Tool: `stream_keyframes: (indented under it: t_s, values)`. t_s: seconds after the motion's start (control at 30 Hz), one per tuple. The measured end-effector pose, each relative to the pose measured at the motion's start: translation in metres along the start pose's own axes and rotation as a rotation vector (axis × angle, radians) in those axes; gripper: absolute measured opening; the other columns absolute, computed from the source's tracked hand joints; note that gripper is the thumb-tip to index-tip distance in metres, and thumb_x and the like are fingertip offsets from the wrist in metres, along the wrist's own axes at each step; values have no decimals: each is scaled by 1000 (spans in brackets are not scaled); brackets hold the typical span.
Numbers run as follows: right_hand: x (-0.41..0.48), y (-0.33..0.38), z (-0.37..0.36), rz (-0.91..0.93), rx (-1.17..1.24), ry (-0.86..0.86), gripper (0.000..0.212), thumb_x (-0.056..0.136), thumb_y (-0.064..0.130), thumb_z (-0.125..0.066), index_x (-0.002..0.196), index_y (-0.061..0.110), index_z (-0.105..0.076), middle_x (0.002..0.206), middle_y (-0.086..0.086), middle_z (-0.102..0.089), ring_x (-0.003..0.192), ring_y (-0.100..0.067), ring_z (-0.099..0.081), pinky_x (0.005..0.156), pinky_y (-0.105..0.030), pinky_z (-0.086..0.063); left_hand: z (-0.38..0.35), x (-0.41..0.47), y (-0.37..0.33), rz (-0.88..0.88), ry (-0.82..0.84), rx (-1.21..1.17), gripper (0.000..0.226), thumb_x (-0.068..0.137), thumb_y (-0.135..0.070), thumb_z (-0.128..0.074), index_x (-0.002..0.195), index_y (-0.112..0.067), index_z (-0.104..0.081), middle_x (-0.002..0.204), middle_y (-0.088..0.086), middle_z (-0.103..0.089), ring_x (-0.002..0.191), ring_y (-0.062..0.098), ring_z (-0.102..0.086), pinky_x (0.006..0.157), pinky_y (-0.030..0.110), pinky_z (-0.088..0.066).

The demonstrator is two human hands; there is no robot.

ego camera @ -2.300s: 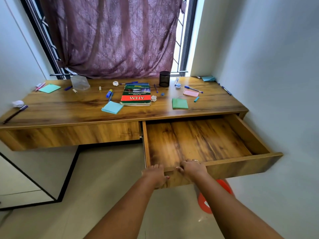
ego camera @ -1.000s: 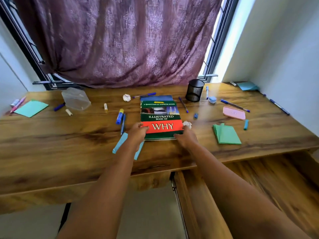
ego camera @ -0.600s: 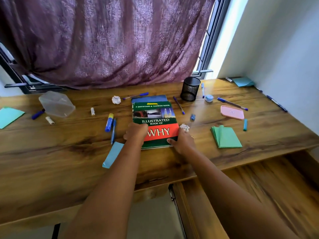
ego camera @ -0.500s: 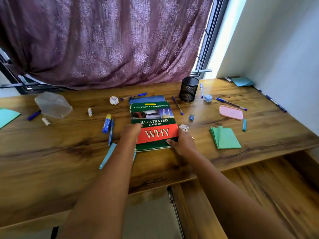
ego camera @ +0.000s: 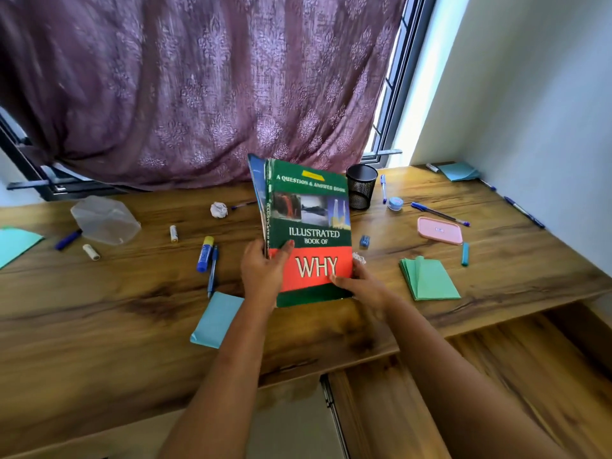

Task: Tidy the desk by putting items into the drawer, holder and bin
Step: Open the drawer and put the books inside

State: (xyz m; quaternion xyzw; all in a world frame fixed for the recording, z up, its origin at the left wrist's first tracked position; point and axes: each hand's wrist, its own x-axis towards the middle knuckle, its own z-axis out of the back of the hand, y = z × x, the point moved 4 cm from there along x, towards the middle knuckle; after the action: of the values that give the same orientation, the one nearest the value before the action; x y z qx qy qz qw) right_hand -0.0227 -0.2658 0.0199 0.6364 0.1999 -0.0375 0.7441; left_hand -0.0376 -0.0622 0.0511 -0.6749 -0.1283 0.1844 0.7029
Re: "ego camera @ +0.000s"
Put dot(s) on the person's right hand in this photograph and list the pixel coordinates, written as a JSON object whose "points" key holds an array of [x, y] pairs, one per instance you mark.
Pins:
{"points": [[368, 293]]}

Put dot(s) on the person's left hand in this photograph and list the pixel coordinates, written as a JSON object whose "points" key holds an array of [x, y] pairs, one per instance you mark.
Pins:
{"points": [[260, 282]]}

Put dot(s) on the printed paper ball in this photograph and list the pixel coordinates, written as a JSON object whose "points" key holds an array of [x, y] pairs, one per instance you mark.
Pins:
{"points": [[359, 258]]}

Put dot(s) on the light blue sticky note pad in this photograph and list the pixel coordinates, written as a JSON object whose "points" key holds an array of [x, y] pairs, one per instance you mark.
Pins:
{"points": [[459, 172], [217, 320]]}

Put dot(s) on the blue glue stick yellow cap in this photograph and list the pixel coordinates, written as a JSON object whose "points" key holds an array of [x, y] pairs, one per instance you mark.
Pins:
{"points": [[205, 255]]}

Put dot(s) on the green sticky note pad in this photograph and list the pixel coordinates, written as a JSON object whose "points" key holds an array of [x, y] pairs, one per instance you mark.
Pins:
{"points": [[16, 243], [430, 282]]}

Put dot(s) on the clear pen blue cap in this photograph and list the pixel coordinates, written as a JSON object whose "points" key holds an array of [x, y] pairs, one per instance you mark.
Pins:
{"points": [[244, 205]]}

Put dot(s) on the white paper ball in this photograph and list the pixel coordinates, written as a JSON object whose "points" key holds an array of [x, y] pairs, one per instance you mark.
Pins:
{"points": [[219, 210]]}

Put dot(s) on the large notebook yellow spine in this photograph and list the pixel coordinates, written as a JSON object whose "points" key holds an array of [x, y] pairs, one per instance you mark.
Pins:
{"points": [[259, 191]]}

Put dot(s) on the green and red book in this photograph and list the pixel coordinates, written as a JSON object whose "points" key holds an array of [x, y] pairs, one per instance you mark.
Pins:
{"points": [[311, 205]]}

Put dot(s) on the pink plastic lid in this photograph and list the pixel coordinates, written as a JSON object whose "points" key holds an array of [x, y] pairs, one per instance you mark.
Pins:
{"points": [[440, 231]]}

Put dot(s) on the small white stick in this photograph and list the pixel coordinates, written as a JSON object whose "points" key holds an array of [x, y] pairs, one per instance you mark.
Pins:
{"points": [[174, 234]]}

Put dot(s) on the teal marker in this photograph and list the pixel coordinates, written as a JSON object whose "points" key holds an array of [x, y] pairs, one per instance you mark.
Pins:
{"points": [[465, 254]]}

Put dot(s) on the black mesh pen holder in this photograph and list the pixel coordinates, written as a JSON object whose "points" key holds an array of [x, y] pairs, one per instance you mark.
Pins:
{"points": [[362, 188]]}

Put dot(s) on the blue cover notebook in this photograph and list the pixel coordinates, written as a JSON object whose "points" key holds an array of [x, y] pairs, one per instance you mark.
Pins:
{"points": [[252, 169]]}

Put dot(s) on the white black marker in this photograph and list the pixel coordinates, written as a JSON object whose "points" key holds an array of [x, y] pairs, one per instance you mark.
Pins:
{"points": [[431, 168]]}

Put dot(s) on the clear plastic container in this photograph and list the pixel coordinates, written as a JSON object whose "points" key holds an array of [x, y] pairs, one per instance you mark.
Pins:
{"points": [[105, 220]]}

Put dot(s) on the wooden desk drawer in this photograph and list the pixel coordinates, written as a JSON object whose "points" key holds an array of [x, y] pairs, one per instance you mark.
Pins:
{"points": [[526, 387]]}

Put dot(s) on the person's right forearm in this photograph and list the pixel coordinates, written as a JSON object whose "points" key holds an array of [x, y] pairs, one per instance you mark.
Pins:
{"points": [[454, 387]]}

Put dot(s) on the person's left forearm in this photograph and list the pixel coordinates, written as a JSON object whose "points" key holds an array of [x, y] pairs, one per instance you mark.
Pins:
{"points": [[220, 391]]}

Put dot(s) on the purple patterned curtain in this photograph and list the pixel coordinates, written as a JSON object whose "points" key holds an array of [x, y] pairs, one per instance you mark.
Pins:
{"points": [[191, 81]]}

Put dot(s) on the black drawer slide rail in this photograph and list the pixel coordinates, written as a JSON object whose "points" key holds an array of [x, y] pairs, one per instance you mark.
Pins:
{"points": [[331, 406]]}

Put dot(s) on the black window frame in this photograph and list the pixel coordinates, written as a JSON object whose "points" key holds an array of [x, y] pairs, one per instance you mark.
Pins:
{"points": [[413, 52]]}

